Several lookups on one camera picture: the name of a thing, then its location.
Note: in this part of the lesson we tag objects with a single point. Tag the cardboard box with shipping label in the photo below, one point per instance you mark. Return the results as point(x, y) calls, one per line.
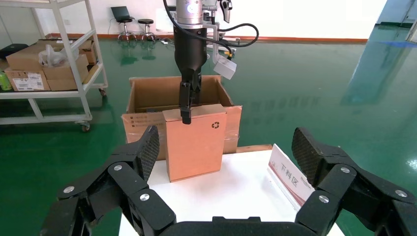
point(19, 81)

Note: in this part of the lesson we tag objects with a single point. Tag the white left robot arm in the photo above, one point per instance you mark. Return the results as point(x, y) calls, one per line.
point(189, 13)

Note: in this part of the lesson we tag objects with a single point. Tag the black round stool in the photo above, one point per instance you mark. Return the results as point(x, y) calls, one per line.
point(146, 22)
point(125, 21)

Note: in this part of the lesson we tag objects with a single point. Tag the brown cardboard box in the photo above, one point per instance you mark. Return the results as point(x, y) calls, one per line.
point(71, 70)
point(86, 49)
point(65, 84)
point(22, 60)

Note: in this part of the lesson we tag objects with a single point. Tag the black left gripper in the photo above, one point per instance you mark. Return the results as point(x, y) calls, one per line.
point(190, 52)

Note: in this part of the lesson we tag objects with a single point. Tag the black bag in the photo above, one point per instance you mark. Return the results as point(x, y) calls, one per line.
point(13, 50)

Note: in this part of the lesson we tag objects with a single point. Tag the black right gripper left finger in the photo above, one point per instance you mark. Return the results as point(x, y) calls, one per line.
point(123, 182)

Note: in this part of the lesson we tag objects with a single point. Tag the open black laptop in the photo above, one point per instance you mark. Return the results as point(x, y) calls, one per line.
point(120, 12)

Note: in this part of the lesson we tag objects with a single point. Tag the white metal shelf cart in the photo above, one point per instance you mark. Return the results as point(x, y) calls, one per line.
point(70, 49)

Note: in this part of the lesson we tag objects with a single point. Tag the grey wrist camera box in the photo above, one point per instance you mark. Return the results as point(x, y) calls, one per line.
point(225, 68)

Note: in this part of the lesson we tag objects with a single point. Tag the white plastic bag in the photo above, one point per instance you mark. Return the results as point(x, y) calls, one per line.
point(53, 57)

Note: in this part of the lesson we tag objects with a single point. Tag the small cardboard box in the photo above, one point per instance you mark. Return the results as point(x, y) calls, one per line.
point(195, 150)

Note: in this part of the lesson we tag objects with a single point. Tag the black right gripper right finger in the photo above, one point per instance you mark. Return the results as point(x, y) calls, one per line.
point(345, 185)

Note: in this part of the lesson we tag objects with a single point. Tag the large cardboard box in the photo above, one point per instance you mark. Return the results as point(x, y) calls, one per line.
point(146, 94)

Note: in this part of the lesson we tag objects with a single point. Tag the acrylic sign with red print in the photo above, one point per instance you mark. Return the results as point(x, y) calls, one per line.
point(286, 176)

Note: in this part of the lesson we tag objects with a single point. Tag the silver camera mount bracket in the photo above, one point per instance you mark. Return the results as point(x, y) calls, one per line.
point(215, 49)

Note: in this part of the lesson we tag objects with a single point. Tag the green bottle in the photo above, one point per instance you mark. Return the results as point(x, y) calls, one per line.
point(5, 81)

